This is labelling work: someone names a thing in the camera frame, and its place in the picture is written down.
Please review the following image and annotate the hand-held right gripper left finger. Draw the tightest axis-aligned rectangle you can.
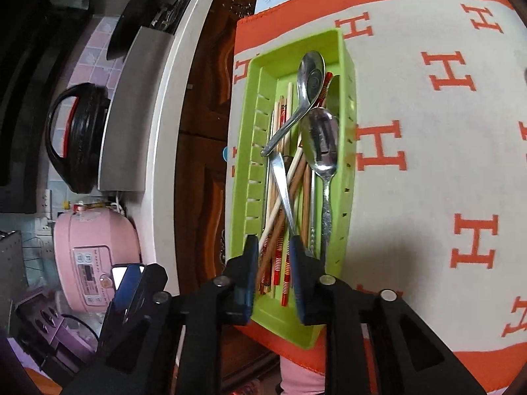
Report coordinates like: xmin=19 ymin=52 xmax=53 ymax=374
xmin=62 ymin=235 xmax=260 ymax=395

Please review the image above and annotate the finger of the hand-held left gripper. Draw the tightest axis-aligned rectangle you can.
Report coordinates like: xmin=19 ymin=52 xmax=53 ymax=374
xmin=97 ymin=264 xmax=167 ymax=373

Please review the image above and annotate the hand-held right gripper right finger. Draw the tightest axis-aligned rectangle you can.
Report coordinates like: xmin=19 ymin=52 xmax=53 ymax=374
xmin=288 ymin=236 xmax=488 ymax=395

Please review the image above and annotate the green plastic utensil tray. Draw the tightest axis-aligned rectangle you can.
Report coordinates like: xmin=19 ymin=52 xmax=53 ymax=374
xmin=226 ymin=28 xmax=358 ymax=351

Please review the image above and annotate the brown wooden chopstick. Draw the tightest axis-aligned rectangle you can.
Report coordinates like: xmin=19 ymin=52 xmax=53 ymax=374
xmin=301 ymin=160 xmax=311 ymax=241
xmin=259 ymin=160 xmax=309 ymax=293

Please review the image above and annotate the large metal spoon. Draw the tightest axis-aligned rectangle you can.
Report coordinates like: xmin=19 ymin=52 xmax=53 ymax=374
xmin=300 ymin=107 xmax=340 ymax=256

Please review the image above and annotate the round metal soup spoon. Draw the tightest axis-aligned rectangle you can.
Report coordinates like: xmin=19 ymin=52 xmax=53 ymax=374
xmin=260 ymin=50 xmax=327 ymax=158

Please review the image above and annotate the pink rice cooker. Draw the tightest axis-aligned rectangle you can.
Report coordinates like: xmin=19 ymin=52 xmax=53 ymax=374
xmin=53 ymin=201 xmax=143 ymax=313

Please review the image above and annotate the purple power strip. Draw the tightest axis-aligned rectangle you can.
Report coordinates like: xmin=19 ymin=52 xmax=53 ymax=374
xmin=14 ymin=290 xmax=99 ymax=363

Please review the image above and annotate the pink clothing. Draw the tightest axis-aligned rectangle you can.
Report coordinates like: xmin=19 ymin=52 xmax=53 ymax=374
xmin=280 ymin=354 xmax=330 ymax=395

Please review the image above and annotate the metal grater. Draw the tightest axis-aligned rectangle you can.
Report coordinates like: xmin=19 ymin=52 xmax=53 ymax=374
xmin=0 ymin=230 xmax=23 ymax=322

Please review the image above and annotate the orange beige printed blanket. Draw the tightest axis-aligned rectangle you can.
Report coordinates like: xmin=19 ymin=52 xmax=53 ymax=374
xmin=224 ymin=0 xmax=527 ymax=393

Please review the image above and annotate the white kitchen counter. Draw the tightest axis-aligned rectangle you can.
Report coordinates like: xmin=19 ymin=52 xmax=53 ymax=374
xmin=119 ymin=0 xmax=231 ymax=297

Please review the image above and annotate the black pot lid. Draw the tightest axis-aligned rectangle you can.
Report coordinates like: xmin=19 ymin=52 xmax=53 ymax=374
xmin=44 ymin=83 xmax=112 ymax=194

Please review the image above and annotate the black wok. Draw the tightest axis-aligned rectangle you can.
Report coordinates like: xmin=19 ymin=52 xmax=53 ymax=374
xmin=106 ymin=0 xmax=165 ymax=62

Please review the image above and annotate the wall outlet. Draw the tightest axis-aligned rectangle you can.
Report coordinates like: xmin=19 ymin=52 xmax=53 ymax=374
xmin=39 ymin=189 xmax=54 ymax=231

